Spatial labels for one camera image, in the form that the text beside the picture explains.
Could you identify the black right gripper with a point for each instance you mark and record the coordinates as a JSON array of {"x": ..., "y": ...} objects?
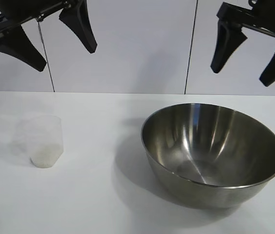
[{"x": 268, "y": 17}]

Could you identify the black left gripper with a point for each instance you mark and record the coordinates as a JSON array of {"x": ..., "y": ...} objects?
[{"x": 30, "y": 9}]

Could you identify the clear plastic cup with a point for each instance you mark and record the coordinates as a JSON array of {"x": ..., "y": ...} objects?
[{"x": 44, "y": 132}]

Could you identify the stainless steel mixing bowl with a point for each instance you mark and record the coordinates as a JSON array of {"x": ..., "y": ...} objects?
[{"x": 212, "y": 146}]

